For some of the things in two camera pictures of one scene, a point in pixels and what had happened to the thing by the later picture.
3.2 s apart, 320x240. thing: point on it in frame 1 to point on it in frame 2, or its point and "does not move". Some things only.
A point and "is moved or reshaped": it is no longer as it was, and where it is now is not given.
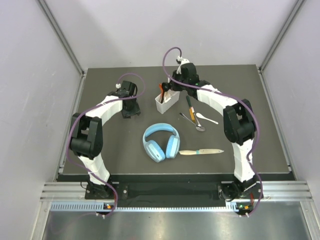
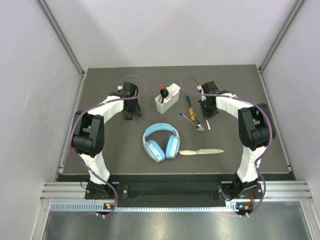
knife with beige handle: x=200 y=151 does not move
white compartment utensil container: x=171 y=98 does not move
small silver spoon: x=198 y=127 does not move
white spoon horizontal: x=199 y=115 to x=208 y=124
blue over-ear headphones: x=154 y=150 does not move
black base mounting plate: x=115 y=191 does not move
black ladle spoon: x=165 y=86 is moved or reshaped
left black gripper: x=135 y=110 does not move
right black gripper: x=173 y=86 to x=206 y=114
